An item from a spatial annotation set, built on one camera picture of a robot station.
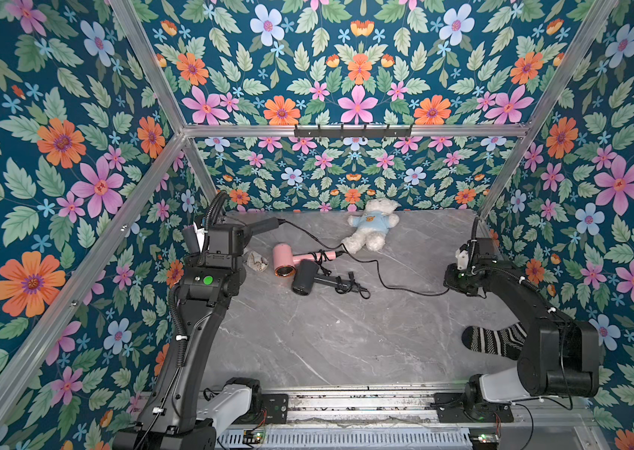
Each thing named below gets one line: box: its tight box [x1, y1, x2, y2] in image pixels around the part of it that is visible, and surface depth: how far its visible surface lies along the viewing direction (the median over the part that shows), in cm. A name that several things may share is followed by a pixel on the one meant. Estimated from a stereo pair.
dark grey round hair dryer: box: [291, 258, 359, 296], surface depth 97 cm
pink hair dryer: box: [271, 242, 337, 278], surface depth 103 cm
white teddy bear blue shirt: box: [341, 197, 402, 255], surface depth 107 cm
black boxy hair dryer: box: [246, 216, 287, 236], surface depth 76 cm
